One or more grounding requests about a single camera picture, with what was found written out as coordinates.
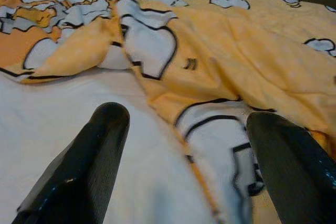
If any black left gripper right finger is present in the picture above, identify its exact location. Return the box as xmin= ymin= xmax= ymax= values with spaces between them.
xmin=246 ymin=111 xmax=336 ymax=224

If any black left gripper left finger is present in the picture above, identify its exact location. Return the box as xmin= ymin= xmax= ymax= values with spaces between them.
xmin=12 ymin=102 xmax=131 ymax=224

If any yellow orange cartoon blanket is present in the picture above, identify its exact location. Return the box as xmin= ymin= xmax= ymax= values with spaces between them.
xmin=0 ymin=0 xmax=336 ymax=224

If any white quilted mattress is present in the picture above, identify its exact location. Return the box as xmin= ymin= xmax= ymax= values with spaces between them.
xmin=0 ymin=69 xmax=218 ymax=224

